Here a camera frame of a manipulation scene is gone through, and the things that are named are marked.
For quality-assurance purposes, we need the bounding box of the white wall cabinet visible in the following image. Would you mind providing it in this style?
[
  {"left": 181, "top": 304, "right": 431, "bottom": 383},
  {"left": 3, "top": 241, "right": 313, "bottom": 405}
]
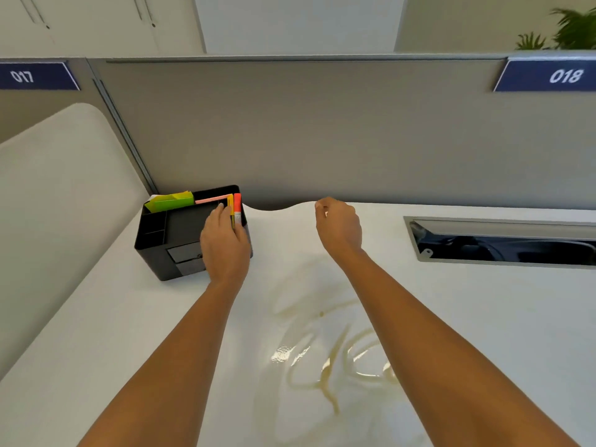
[{"left": 0, "top": 0, "right": 207, "bottom": 59}]

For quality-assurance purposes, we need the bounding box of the green potted plant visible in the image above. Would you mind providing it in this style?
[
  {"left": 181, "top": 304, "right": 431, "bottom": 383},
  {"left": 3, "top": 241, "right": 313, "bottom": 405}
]
[{"left": 514, "top": 7, "right": 596, "bottom": 51}]

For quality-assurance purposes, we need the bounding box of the person's right forearm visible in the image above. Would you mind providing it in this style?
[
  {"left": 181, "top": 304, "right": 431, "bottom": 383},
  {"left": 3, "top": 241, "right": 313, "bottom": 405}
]
[{"left": 325, "top": 249, "right": 581, "bottom": 447}]

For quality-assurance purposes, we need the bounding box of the cream side partition panel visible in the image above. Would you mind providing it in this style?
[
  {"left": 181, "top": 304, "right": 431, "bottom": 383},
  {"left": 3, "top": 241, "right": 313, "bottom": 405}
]
[{"left": 0, "top": 102, "right": 151, "bottom": 382}]

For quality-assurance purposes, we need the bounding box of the brownish liquid spill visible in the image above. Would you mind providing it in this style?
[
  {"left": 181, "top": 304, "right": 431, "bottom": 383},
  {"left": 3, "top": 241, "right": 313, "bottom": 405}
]
[{"left": 269, "top": 293, "right": 402, "bottom": 416}]

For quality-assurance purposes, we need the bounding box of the grey desk partition panel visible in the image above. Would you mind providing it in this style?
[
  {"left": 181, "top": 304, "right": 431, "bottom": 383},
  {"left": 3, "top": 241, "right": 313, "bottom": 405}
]
[{"left": 88, "top": 52, "right": 596, "bottom": 213}]

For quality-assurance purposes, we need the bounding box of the blue number sign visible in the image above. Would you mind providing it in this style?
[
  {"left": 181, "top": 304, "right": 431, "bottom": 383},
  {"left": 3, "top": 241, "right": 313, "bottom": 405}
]
[
  {"left": 0, "top": 62, "right": 81, "bottom": 92},
  {"left": 493, "top": 57, "right": 596, "bottom": 93}
]

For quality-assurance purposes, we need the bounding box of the person's right hand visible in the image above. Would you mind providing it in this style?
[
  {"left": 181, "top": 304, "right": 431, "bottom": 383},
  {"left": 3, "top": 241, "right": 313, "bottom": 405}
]
[{"left": 314, "top": 196, "right": 365, "bottom": 261}]

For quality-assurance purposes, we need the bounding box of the black desk organizer box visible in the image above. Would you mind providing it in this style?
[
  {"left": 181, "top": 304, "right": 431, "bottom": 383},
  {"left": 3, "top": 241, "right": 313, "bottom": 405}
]
[{"left": 134, "top": 184, "right": 254, "bottom": 282}]

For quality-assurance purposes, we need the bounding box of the person's left forearm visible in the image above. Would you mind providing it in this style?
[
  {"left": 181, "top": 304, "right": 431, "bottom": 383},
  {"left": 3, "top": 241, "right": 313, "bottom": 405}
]
[{"left": 77, "top": 273, "right": 248, "bottom": 447}]

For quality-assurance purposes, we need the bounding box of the metal cable tray opening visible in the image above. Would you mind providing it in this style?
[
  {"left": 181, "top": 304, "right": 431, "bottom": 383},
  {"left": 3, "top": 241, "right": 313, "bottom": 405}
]
[{"left": 403, "top": 216, "right": 596, "bottom": 270}]

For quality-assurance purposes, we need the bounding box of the person's left hand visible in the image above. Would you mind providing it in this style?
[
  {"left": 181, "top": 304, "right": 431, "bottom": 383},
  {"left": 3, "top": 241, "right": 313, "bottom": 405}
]
[{"left": 199, "top": 200, "right": 252, "bottom": 287}]

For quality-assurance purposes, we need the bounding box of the green sticky note pad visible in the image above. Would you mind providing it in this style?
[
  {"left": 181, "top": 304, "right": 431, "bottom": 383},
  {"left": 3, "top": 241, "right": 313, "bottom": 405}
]
[{"left": 144, "top": 191, "right": 196, "bottom": 214}]

